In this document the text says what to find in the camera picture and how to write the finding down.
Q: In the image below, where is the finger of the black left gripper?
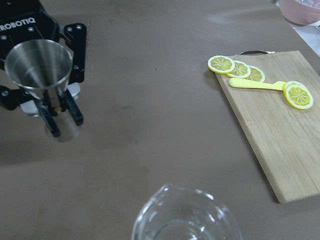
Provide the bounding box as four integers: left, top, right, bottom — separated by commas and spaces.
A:
56, 23, 87, 126
0, 85, 61, 137

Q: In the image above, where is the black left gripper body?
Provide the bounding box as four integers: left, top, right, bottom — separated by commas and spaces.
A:
0, 0, 60, 70

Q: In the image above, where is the steel jigger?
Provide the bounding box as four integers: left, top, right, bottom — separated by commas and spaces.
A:
4, 39, 81, 143

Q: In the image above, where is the clear glass measuring cup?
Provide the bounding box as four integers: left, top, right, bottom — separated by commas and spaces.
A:
131, 183, 243, 240

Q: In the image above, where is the lemon slice on knife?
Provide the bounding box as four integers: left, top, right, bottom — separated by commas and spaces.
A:
283, 81, 314, 110

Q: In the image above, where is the pink bowl with ice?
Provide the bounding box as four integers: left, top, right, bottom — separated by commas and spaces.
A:
279, 0, 320, 26

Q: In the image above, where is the bamboo cutting board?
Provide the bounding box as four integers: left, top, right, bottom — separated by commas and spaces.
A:
217, 51, 320, 204

